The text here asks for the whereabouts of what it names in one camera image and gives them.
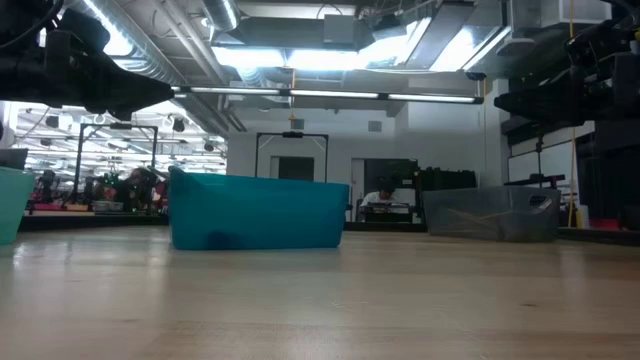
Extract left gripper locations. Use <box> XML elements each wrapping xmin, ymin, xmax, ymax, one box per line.
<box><xmin>27</xmin><ymin>27</ymin><xmax>176</xmax><ymax>122</ymax></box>

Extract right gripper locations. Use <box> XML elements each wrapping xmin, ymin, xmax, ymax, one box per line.
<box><xmin>493</xmin><ymin>22</ymin><xmax>640</xmax><ymax>126</ymax></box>

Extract gold fork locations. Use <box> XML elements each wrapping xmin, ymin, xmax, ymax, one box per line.
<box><xmin>443</xmin><ymin>208</ymin><xmax>504</xmax><ymax>231</ymax></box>
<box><xmin>457</xmin><ymin>198</ymin><xmax>554</xmax><ymax>230</ymax></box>

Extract translucent gray plastic bin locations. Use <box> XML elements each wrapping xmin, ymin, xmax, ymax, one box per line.
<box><xmin>422</xmin><ymin>185</ymin><xmax>562</xmax><ymax>244</ymax></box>

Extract teal plastic bin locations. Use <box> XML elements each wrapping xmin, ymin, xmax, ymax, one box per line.
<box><xmin>0</xmin><ymin>164</ymin><xmax>37</xmax><ymax>246</ymax></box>

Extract blue plastic bin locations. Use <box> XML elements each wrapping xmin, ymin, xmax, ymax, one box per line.
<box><xmin>167</xmin><ymin>164</ymin><xmax>351</xmax><ymax>251</ymax></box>

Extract black stand with table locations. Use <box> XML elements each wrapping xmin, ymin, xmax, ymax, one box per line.
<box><xmin>503</xmin><ymin>133</ymin><xmax>567</xmax><ymax>190</ymax></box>

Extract person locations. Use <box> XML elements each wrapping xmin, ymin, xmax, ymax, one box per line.
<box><xmin>358</xmin><ymin>185</ymin><xmax>399</xmax><ymax>209</ymax></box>
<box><xmin>124</xmin><ymin>167</ymin><xmax>157</xmax><ymax>204</ymax></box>

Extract background robot workstation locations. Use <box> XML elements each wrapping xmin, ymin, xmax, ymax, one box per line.
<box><xmin>22</xmin><ymin>167</ymin><xmax>169</xmax><ymax>215</ymax></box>

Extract black equipment boxes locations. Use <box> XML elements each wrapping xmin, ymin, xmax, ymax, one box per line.
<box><xmin>418</xmin><ymin>167</ymin><xmax>477</xmax><ymax>192</ymax></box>

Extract dark monitor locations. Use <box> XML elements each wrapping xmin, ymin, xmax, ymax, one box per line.
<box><xmin>0</xmin><ymin>148</ymin><xmax>29</xmax><ymax>170</ymax></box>

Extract dark shelf cabinet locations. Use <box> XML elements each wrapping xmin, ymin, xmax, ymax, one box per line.
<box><xmin>362</xmin><ymin>158</ymin><xmax>419</xmax><ymax>224</ymax></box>

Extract bright ceiling light panel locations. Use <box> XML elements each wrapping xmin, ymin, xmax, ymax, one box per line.
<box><xmin>212</xmin><ymin>17</ymin><xmax>512</xmax><ymax>74</ymax></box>

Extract long black light bar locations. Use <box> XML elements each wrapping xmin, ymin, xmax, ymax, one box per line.
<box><xmin>169</xmin><ymin>84</ymin><xmax>485</xmax><ymax>105</ymax></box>

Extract gray ceiling box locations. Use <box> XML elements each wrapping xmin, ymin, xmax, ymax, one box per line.
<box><xmin>322</xmin><ymin>13</ymin><xmax>360</xmax><ymax>50</ymax></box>

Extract black rig frame stand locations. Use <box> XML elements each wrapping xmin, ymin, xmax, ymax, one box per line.
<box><xmin>254</xmin><ymin>130</ymin><xmax>330</xmax><ymax>182</ymax></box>
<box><xmin>74</xmin><ymin>122</ymin><xmax>159</xmax><ymax>214</ymax></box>

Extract white wall board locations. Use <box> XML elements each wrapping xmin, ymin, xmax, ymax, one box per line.
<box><xmin>507</xmin><ymin>141</ymin><xmax>581</xmax><ymax>184</ymax></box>

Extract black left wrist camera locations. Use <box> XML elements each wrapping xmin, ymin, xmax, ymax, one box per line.
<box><xmin>62</xmin><ymin>8</ymin><xmax>112</xmax><ymax>54</ymax></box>

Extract silver round duct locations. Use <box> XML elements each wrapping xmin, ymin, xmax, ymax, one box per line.
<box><xmin>202</xmin><ymin>0</ymin><xmax>242</xmax><ymax>32</ymax></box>

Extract black aluminium table frame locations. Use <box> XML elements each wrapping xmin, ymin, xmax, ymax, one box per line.
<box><xmin>14</xmin><ymin>213</ymin><xmax>640</xmax><ymax>247</ymax></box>

